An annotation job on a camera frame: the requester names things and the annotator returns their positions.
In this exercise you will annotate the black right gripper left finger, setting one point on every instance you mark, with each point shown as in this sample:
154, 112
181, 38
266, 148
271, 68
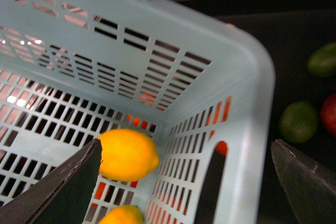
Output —
63, 195

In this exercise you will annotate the green lime upper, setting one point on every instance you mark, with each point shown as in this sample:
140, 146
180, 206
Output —
321, 63

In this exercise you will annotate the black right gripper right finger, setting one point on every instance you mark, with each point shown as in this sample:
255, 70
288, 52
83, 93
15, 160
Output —
309, 186

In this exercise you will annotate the green lime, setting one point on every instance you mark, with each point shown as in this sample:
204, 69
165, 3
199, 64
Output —
321, 63
298, 122

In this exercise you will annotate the green lime lower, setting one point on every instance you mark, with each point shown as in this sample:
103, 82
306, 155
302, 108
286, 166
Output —
298, 122

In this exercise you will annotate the red apple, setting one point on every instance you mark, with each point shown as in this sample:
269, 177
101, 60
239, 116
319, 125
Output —
327, 114

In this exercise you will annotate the teal plastic shopping basket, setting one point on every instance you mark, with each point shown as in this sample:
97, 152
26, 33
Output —
202, 89

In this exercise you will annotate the yellow lemon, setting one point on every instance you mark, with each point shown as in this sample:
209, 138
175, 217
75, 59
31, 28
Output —
126, 214
127, 155

